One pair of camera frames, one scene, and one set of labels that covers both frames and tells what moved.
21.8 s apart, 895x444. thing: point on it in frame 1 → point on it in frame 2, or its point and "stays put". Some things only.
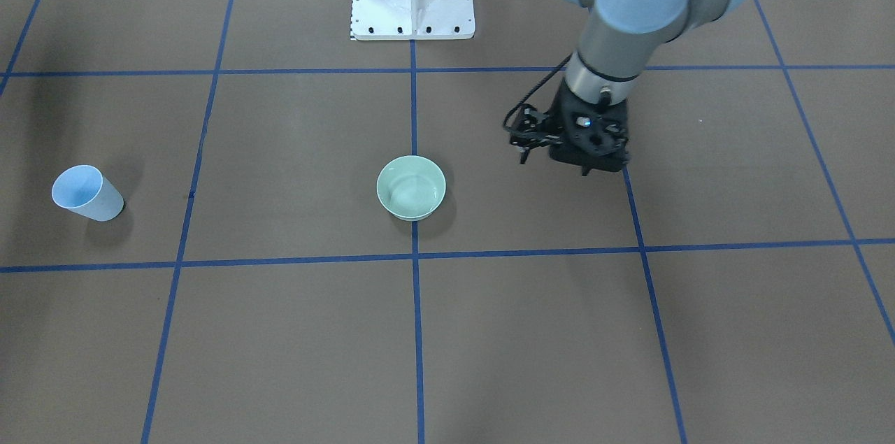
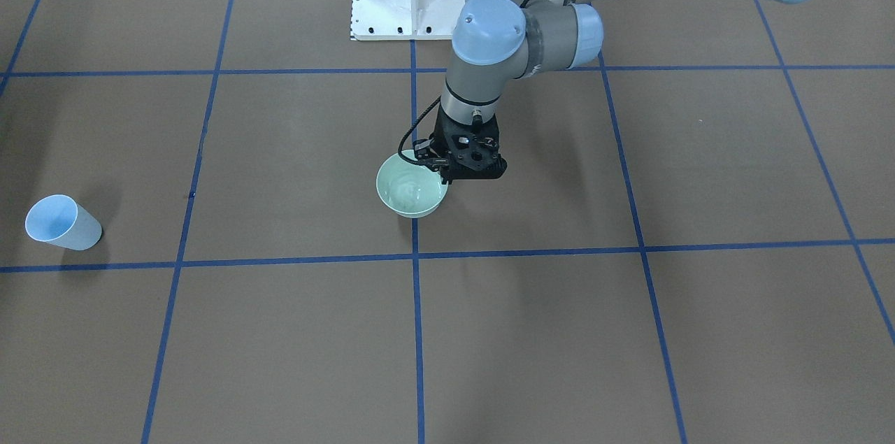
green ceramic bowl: [410, 187] stays put
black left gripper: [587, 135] → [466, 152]
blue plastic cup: [84, 190] → [58, 219]
